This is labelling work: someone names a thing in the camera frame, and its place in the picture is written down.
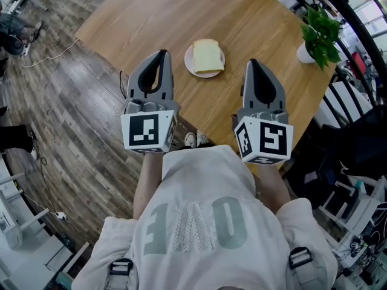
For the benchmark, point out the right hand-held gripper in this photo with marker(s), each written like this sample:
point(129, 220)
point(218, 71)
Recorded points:
point(272, 140)

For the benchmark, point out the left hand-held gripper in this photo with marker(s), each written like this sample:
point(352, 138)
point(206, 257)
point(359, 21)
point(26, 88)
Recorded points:
point(144, 131)

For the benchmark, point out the round pink plate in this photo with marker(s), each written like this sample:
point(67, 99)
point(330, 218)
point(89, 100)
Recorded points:
point(189, 62)

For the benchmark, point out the slice of white bread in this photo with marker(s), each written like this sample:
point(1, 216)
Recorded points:
point(207, 56)

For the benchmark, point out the person's left forearm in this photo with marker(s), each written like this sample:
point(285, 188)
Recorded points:
point(148, 180)

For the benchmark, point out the person's right forearm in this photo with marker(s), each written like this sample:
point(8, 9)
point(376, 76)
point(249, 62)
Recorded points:
point(272, 186)

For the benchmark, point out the person's left white shoe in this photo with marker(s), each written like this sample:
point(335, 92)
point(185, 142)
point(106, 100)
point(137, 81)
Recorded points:
point(190, 139)

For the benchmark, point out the person's white shoe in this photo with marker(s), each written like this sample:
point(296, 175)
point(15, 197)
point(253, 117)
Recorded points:
point(190, 139)
point(202, 137)

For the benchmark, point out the person's right white shoe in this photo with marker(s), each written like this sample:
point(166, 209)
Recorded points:
point(202, 137)

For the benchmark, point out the green potted plant white pot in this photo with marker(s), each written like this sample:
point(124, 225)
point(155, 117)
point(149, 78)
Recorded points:
point(320, 38)

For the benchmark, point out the white chair black backrest bars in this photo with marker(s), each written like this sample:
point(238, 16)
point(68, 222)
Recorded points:
point(341, 101)

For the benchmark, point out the black jacket on chair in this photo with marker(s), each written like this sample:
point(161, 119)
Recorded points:
point(356, 150)

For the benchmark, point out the black curved railing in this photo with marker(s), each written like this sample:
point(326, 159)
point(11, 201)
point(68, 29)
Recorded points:
point(356, 20)

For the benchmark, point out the person's white printed shirt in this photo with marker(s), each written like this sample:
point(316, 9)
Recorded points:
point(208, 216)

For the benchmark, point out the white power strip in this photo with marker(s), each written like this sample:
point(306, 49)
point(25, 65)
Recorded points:
point(61, 215)

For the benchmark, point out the white desk with metal legs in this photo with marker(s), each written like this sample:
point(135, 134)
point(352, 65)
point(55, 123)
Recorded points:
point(27, 252)

